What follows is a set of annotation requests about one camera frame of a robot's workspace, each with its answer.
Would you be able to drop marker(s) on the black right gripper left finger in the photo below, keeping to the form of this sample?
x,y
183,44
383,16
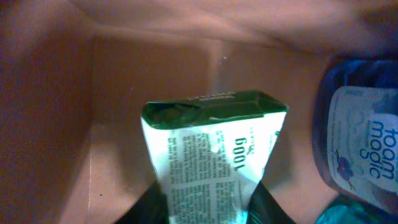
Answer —
x,y
151,208

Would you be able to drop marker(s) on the green white soap box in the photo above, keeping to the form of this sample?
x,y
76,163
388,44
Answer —
x,y
209,152

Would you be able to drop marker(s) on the purple foam soap bottle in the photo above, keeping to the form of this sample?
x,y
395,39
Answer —
x,y
354,131

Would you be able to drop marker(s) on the white box pink inside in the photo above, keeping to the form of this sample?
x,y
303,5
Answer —
x,y
76,74

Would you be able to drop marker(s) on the blue mouthwash bottle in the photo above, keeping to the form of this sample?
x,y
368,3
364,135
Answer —
x,y
346,210

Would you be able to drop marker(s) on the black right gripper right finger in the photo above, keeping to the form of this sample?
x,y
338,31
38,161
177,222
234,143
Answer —
x,y
264,209

